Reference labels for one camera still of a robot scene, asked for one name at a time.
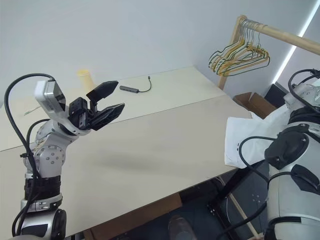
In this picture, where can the pale yellow cylindrical cup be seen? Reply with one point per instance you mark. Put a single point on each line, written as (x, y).
(85, 78)

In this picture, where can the light wooden rod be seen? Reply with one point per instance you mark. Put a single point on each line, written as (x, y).
(243, 215)

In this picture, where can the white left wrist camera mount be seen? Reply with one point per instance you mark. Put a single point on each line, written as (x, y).
(40, 92)

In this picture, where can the black case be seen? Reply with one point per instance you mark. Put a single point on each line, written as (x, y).
(277, 95)

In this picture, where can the dark rounded shoe shape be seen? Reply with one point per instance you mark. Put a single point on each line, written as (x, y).
(181, 226)

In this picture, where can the black metal table frame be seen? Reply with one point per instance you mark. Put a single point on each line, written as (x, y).
(232, 182)

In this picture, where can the light wooden clothes rack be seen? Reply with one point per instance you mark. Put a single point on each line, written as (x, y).
(275, 33)

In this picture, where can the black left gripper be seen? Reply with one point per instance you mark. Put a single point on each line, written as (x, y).
(80, 112)

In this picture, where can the black robot stand plate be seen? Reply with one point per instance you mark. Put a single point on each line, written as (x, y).
(250, 212)

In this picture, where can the open brown cardboard box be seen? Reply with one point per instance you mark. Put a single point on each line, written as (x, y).
(260, 105)

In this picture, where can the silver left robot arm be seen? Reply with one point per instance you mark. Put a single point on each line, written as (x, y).
(50, 155)

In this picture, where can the white shirt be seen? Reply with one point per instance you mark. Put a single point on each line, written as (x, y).
(247, 130)

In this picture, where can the bright white light strip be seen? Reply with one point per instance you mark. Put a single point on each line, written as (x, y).
(285, 65)

